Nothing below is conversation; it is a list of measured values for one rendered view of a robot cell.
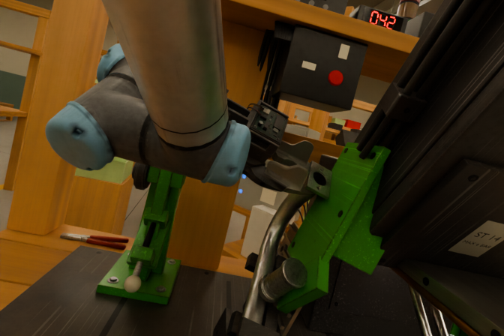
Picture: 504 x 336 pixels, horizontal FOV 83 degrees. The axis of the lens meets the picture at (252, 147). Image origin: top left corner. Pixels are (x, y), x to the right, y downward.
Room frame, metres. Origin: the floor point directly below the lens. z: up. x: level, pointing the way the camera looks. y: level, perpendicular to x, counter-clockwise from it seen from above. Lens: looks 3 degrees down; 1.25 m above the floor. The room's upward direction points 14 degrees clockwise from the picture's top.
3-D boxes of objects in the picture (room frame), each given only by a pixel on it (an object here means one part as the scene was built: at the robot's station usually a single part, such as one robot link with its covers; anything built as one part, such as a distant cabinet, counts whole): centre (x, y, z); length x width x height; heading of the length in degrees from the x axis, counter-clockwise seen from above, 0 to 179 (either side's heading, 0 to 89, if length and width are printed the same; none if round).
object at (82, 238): (0.72, 0.33, 0.89); 0.16 x 0.05 x 0.01; 104
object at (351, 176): (0.43, -0.17, 1.17); 0.13 x 0.12 x 0.20; 96
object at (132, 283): (0.50, 0.15, 0.96); 0.06 x 0.03 x 0.06; 6
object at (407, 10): (0.81, -0.32, 1.67); 0.05 x 0.05 x 0.05
